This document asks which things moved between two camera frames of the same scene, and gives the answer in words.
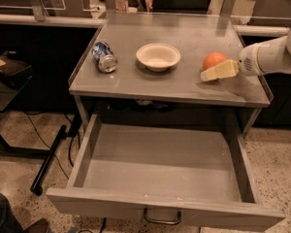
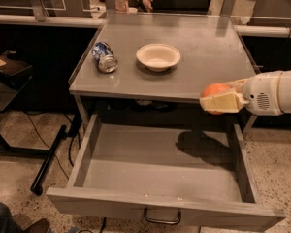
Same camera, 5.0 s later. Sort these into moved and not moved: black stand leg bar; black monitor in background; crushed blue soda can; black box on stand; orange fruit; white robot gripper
Moved: orange fruit; white robot gripper
Not moved: black stand leg bar; crushed blue soda can; black box on stand; black monitor in background
